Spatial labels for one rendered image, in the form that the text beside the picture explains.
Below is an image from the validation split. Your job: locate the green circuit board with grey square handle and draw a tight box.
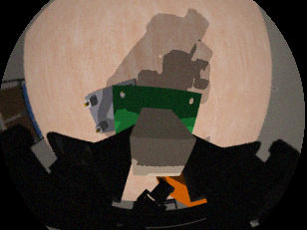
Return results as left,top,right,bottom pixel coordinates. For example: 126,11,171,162
113,86,201,176

